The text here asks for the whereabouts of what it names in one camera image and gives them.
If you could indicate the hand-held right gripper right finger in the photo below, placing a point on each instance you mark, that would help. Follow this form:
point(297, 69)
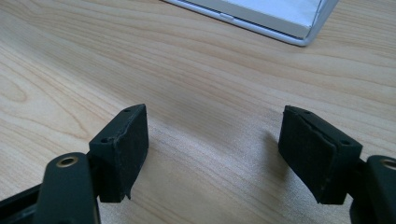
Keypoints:
point(317, 155)

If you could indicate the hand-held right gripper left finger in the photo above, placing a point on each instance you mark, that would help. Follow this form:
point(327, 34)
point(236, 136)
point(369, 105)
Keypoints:
point(123, 158)

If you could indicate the white flat tray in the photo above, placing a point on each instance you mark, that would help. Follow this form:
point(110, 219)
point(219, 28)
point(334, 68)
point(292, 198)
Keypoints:
point(264, 15)

